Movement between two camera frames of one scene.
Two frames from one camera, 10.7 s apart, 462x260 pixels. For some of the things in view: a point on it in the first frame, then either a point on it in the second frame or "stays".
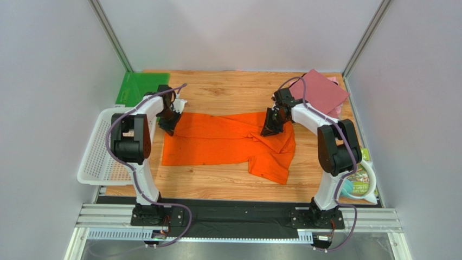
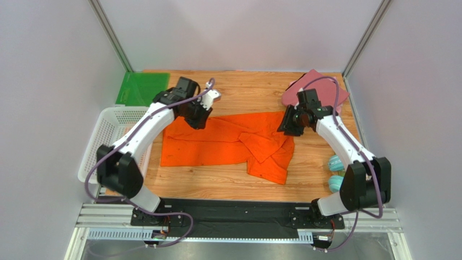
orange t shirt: (230, 138) stays
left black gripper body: (168, 119) → (196, 114)
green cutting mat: (135, 85) stays
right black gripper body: (274, 118) → (288, 121)
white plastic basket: (98, 166) stays
